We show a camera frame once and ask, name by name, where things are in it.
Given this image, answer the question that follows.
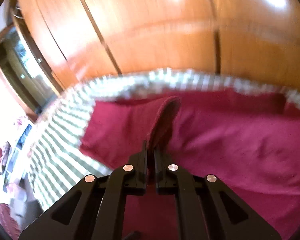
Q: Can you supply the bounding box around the wooden framed doorway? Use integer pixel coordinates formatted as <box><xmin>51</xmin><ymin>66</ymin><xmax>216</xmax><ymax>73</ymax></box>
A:
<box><xmin>0</xmin><ymin>24</ymin><xmax>63</xmax><ymax>122</ymax></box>

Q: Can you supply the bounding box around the dark red long-sleeve garment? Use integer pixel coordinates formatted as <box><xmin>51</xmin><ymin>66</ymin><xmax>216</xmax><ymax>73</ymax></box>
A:
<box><xmin>79</xmin><ymin>89</ymin><xmax>300</xmax><ymax>239</ymax></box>

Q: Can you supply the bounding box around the red patterned cloth item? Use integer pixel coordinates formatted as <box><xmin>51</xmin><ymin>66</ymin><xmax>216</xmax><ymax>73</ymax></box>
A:
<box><xmin>0</xmin><ymin>203</ymin><xmax>20</xmax><ymax>240</ymax></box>

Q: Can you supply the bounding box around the green white checkered bedspread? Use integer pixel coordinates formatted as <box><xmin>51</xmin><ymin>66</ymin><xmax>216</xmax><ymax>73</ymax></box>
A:
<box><xmin>28</xmin><ymin>68</ymin><xmax>300</xmax><ymax>210</ymax></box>

